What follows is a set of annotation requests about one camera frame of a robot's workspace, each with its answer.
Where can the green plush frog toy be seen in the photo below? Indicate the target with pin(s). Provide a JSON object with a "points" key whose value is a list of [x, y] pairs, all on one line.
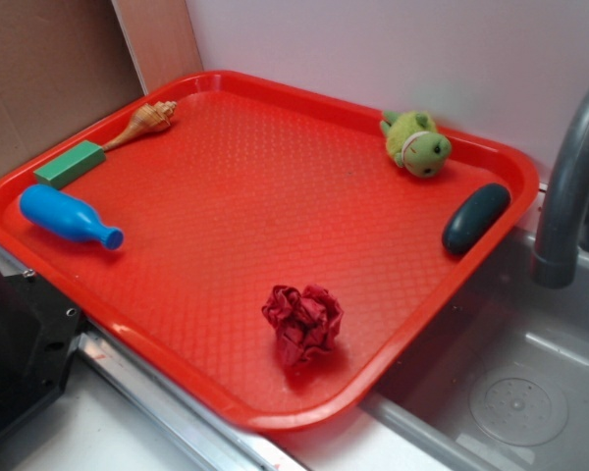
{"points": [[414, 143]]}

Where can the red plastic tray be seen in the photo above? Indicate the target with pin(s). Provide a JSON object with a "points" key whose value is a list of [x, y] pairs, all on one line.
{"points": [[257, 184]]}

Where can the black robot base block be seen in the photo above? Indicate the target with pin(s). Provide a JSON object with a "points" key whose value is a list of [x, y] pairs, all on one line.
{"points": [[39, 329]]}

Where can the blue plastic toy bottle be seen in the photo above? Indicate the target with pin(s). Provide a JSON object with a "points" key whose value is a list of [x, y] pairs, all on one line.
{"points": [[67, 217]]}

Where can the grey toy sink basin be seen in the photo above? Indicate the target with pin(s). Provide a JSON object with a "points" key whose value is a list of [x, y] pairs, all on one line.
{"points": [[499, 379]]}

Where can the dark teal oval toy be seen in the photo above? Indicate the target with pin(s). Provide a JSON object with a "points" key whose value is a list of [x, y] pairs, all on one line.
{"points": [[474, 217]]}

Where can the red paper ball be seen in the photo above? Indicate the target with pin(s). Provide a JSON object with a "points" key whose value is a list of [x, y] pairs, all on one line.
{"points": [[306, 323]]}

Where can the grey toy faucet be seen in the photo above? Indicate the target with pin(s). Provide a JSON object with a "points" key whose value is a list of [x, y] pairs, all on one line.
{"points": [[563, 228]]}

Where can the brown cardboard panel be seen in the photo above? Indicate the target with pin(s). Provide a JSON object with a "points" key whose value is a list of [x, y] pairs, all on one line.
{"points": [[66, 64]]}

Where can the green wooden block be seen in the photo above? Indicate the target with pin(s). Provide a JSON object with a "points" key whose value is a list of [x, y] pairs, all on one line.
{"points": [[70, 165]]}

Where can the brown spiral seashell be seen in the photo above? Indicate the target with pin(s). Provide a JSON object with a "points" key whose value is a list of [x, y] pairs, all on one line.
{"points": [[148, 118]]}

